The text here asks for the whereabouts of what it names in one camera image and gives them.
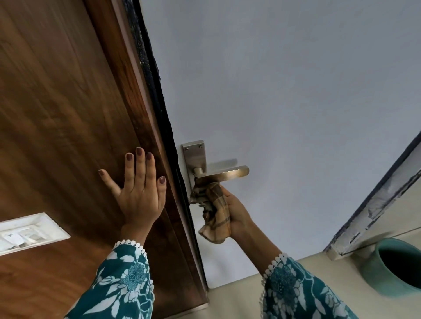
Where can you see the person's left hand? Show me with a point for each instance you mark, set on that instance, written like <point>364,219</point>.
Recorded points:
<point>139,200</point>

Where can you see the person's right hand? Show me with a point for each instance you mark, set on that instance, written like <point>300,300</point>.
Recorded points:
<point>238,213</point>

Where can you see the person's left middle finger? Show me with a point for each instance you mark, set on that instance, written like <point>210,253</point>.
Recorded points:
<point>140,166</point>

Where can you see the person's left little finger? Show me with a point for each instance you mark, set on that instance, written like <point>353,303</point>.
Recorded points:
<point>110,182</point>

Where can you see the person's left thumb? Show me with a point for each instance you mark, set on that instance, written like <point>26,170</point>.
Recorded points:
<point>161,190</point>

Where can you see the person's right fingers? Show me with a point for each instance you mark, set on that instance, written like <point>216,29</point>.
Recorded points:
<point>225,191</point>

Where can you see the brown checked cleaning cloth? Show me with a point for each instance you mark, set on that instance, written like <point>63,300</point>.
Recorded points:
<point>215,213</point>

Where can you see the person's right forearm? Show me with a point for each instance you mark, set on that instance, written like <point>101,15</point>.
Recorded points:
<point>289,286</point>

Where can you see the person's left forearm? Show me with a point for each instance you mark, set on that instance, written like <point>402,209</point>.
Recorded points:
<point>121,279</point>

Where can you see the black door seal strip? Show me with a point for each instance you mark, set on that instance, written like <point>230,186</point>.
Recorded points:
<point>158,98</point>

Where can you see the pale grey door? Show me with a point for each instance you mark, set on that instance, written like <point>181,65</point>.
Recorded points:
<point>279,98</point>

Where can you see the teal round bucket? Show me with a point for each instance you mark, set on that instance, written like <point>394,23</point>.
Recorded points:
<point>373,269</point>

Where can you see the brown wooden wall panel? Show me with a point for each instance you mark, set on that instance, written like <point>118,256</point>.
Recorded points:
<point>65,98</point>

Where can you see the white wall switch plate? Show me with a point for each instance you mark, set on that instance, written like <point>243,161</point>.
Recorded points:
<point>28,232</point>

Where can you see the white peeling door frame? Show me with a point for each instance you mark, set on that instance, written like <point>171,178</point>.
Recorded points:
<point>371,210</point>

